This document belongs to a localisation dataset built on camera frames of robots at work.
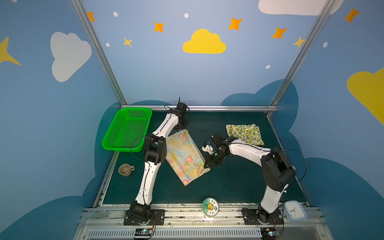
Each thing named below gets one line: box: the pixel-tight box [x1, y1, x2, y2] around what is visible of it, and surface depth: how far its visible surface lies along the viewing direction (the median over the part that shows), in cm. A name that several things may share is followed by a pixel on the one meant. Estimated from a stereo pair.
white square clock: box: [283, 200, 308, 222], surface depth 76 cm
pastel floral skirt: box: [166, 129, 211, 186], surface depth 95 cm
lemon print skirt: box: [225, 123, 265, 146], surface depth 109 cm
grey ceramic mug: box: [118, 163, 136, 177], surface depth 89 cm
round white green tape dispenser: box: [202, 197, 219, 219], surface depth 72 cm
